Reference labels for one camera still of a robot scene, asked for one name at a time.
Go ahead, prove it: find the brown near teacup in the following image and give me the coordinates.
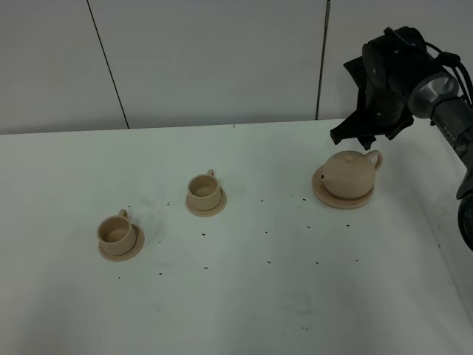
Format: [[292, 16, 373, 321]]
[[97, 209, 137, 257]]

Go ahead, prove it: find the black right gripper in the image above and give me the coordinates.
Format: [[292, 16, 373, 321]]
[[330, 27, 438, 150]]

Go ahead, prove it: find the brown near cup saucer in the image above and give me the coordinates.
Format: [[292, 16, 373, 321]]
[[98, 224, 145, 262]]

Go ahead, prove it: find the brown far cup saucer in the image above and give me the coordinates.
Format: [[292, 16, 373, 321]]
[[186, 189, 227, 217]]

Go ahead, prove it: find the brown cup saucer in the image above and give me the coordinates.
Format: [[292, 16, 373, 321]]
[[98, 224, 145, 262], [186, 189, 227, 217]]

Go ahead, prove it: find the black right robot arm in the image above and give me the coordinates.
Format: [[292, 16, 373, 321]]
[[330, 27, 472, 247]]

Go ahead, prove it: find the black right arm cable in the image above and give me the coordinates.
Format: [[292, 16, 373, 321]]
[[424, 40, 473, 107]]

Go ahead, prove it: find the brown far teacup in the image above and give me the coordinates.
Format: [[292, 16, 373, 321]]
[[188, 169, 222, 212]]

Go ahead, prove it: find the brown teapot saucer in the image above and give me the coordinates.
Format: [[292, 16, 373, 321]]
[[311, 166, 374, 209]]

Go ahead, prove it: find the brown teacup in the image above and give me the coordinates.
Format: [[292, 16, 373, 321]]
[[188, 169, 222, 212], [97, 209, 137, 257]]

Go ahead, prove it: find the brown teapot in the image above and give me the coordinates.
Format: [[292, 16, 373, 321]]
[[319, 150, 384, 200]]

